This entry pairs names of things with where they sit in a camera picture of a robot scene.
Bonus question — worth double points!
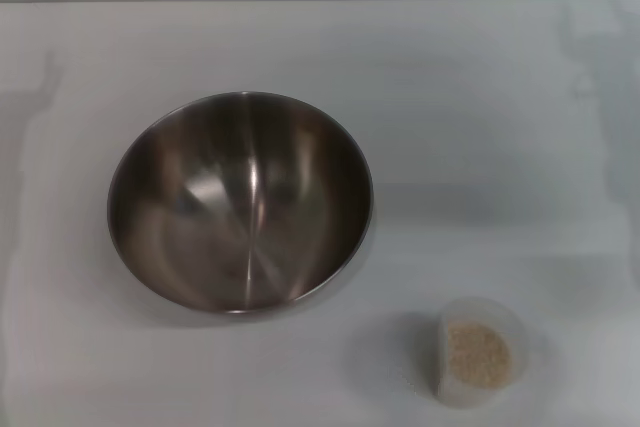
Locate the stainless steel mixing bowl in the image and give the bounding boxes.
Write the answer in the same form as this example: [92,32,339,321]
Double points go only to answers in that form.
[106,91,375,316]

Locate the translucent plastic measuring cup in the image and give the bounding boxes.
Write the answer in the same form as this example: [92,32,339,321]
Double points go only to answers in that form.
[435,297,532,395]

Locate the beige uncooked rice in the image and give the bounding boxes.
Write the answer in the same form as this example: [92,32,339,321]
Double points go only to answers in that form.
[446,321,513,388]

